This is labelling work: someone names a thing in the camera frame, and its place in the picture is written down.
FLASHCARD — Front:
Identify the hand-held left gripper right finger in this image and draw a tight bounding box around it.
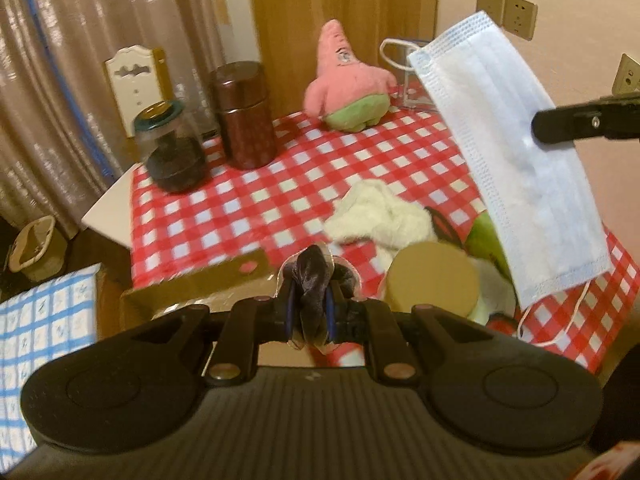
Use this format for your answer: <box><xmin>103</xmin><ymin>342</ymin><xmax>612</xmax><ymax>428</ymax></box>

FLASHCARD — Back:
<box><xmin>325</xmin><ymin>282</ymin><xmax>491</xmax><ymax>384</ymax></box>

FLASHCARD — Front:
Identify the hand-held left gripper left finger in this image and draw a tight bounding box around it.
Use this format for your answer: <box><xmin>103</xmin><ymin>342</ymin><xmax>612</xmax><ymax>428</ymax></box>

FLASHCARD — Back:
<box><xmin>132</xmin><ymin>280</ymin><xmax>297</xmax><ymax>387</ymax></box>

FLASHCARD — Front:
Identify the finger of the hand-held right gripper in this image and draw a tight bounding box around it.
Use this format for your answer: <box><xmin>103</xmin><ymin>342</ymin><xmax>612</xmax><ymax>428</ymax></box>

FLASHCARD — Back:
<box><xmin>532</xmin><ymin>92</ymin><xmax>640</xmax><ymax>144</ymax></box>

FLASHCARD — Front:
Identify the dark snack packet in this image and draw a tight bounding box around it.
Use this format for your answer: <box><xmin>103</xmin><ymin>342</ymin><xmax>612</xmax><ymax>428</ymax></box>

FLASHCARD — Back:
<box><xmin>276</xmin><ymin>245</ymin><xmax>362</xmax><ymax>357</ymax></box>

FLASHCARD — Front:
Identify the white face mask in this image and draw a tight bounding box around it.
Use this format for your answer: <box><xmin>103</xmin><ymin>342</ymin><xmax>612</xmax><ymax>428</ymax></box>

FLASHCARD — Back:
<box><xmin>379</xmin><ymin>10</ymin><xmax>613</xmax><ymax>347</ymax></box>

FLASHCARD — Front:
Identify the brown cardboard box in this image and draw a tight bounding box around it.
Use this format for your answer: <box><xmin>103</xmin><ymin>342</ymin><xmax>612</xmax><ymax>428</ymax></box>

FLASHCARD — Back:
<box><xmin>120</xmin><ymin>249</ymin><xmax>273</xmax><ymax>338</ymax></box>

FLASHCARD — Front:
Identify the cream fluffy towel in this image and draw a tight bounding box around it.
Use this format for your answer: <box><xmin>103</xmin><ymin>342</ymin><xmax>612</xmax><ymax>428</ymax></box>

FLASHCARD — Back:
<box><xmin>325</xmin><ymin>180</ymin><xmax>442</xmax><ymax>257</ymax></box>

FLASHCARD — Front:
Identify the cashew jar with gold lid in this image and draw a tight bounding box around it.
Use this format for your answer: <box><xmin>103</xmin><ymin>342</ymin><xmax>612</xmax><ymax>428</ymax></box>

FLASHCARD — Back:
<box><xmin>386</xmin><ymin>241</ymin><xmax>482</xmax><ymax>322</ymax></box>

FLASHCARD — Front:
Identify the red checkered tablecloth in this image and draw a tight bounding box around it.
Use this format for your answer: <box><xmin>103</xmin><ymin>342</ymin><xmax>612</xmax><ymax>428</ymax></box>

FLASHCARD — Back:
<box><xmin>130</xmin><ymin>87</ymin><xmax>640</xmax><ymax>376</ymax></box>

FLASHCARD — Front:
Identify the green tissue box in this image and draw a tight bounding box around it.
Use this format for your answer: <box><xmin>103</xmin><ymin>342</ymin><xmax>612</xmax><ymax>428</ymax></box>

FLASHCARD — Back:
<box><xmin>466</xmin><ymin>212</ymin><xmax>512</xmax><ymax>272</ymax></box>

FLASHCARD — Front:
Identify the glass jar with dark base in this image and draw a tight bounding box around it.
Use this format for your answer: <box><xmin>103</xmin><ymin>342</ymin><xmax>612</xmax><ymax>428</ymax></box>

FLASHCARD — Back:
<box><xmin>132</xmin><ymin>101</ymin><xmax>211</xmax><ymax>194</ymax></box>

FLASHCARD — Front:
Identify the brown metal canister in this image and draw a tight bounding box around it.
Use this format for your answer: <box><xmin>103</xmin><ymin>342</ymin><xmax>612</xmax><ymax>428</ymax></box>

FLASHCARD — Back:
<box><xmin>209</xmin><ymin>61</ymin><xmax>277</xmax><ymax>170</ymax></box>

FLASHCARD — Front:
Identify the pink starfish plush toy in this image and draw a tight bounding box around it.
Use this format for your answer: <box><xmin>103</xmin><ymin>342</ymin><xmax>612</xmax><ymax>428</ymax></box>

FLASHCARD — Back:
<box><xmin>305</xmin><ymin>20</ymin><xmax>398</xmax><ymax>133</ymax></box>

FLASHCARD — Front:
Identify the blue plaid bedsheet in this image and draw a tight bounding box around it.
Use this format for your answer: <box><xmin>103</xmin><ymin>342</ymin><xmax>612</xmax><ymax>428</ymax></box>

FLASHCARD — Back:
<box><xmin>0</xmin><ymin>262</ymin><xmax>103</xmax><ymax>461</ymax></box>

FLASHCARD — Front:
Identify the wooden door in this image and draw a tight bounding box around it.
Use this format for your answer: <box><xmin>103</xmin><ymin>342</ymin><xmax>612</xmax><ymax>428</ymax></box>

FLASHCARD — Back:
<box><xmin>247</xmin><ymin>0</ymin><xmax>441</xmax><ymax>98</ymax></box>

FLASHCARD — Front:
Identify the wicker basket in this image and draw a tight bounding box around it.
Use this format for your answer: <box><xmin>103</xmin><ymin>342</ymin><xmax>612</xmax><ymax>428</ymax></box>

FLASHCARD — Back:
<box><xmin>10</xmin><ymin>215</ymin><xmax>68</xmax><ymax>282</ymax></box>

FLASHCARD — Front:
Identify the white wooden chair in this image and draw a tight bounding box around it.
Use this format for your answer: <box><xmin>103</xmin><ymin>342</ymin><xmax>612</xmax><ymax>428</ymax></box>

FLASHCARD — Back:
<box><xmin>82</xmin><ymin>45</ymin><xmax>173</xmax><ymax>250</ymax></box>

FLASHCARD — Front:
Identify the beige patterned curtain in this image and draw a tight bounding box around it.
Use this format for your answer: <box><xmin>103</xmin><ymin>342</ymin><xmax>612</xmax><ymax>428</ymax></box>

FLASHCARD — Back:
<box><xmin>0</xmin><ymin>0</ymin><xmax>261</xmax><ymax>241</ymax></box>

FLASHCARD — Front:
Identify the gold wall switch plate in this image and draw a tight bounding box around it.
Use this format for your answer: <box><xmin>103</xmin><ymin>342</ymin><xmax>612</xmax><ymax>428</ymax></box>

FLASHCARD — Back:
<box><xmin>612</xmin><ymin>52</ymin><xmax>640</xmax><ymax>97</ymax></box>

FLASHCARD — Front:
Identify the gold wall socket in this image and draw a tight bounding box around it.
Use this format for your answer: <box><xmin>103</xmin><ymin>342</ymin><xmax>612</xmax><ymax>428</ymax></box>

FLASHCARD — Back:
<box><xmin>475</xmin><ymin>0</ymin><xmax>506</xmax><ymax>26</ymax></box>
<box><xmin>502</xmin><ymin>0</ymin><xmax>538</xmax><ymax>40</ymax></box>

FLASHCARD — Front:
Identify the clear picture frame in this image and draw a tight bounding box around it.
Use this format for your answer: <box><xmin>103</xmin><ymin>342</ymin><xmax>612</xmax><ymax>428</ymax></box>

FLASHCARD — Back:
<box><xmin>380</xmin><ymin>37</ymin><xmax>442</xmax><ymax>111</ymax></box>

